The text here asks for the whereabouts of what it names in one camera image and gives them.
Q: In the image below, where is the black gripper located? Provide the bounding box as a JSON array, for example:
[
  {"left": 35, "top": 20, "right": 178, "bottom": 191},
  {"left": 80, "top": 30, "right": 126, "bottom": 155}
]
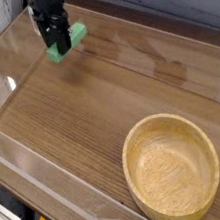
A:
[{"left": 29, "top": 0, "right": 72, "bottom": 55}]

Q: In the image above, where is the brown wooden bowl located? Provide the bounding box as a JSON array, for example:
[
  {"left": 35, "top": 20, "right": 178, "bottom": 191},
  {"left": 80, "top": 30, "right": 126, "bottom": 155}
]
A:
[{"left": 122, "top": 113, "right": 220, "bottom": 220}]

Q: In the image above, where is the clear acrylic enclosure wall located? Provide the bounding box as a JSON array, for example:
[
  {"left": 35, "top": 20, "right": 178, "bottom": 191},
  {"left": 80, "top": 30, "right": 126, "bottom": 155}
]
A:
[{"left": 0, "top": 0, "right": 220, "bottom": 220}]

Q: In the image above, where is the clear acrylic corner bracket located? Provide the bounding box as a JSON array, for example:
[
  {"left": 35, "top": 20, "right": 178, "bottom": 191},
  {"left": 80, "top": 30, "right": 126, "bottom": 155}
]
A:
[{"left": 27, "top": 6, "right": 41, "bottom": 36}]

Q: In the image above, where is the green rectangular block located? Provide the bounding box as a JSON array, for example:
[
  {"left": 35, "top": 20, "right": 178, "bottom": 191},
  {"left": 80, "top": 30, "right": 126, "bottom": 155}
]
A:
[{"left": 46, "top": 22, "right": 88, "bottom": 63}]

